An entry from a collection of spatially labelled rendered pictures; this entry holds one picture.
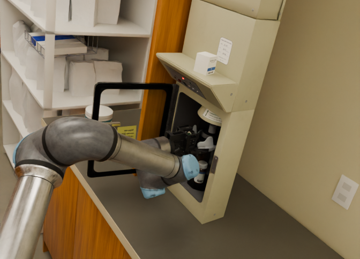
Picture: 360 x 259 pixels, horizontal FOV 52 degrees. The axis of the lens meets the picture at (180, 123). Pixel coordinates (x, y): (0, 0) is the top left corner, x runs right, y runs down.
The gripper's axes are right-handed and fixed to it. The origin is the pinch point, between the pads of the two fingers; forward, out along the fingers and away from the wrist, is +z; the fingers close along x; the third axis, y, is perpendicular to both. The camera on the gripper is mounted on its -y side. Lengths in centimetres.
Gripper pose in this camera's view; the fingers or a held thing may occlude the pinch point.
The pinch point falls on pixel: (208, 141)
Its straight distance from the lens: 143.1
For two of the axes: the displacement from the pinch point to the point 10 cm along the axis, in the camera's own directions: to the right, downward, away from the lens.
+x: -5.6, -4.4, 7.0
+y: 1.4, -8.8, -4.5
